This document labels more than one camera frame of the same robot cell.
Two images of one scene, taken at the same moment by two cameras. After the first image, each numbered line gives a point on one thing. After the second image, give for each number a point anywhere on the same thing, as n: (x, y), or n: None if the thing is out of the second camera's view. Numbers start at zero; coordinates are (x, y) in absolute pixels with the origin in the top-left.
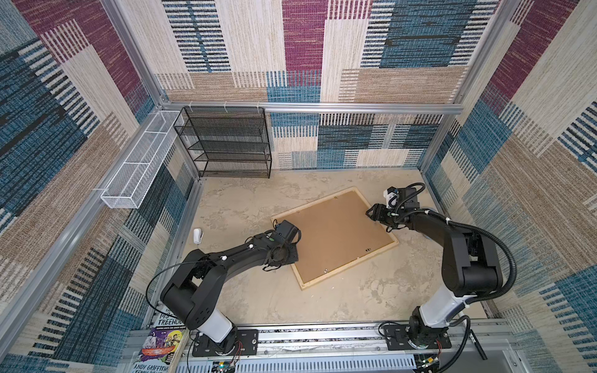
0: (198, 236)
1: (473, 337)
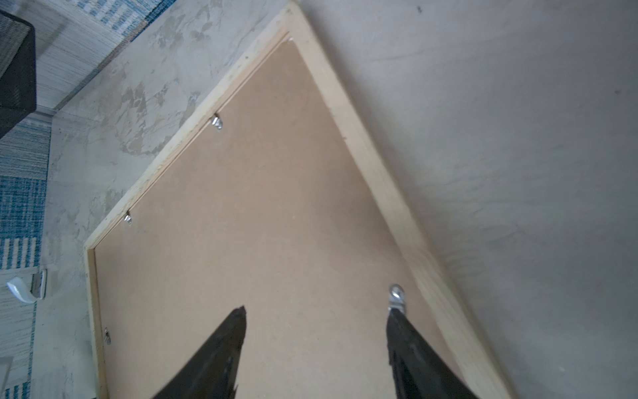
0: (37, 289)
1: None
